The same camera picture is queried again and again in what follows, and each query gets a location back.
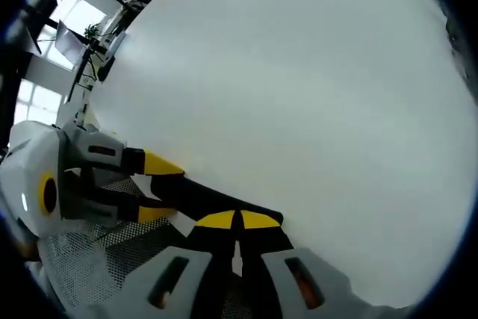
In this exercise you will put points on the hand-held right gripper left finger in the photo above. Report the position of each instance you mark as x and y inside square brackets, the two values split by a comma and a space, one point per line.
[175, 278]

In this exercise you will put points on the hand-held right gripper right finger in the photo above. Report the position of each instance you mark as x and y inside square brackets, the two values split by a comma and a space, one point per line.
[284, 270]

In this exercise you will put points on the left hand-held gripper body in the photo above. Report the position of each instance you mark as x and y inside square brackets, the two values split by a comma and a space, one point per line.
[26, 169]

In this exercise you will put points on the computer monitor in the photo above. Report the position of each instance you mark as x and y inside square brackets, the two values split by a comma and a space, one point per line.
[71, 42]

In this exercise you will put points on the small potted plant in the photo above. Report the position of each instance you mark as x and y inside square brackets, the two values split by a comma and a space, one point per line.
[92, 30]

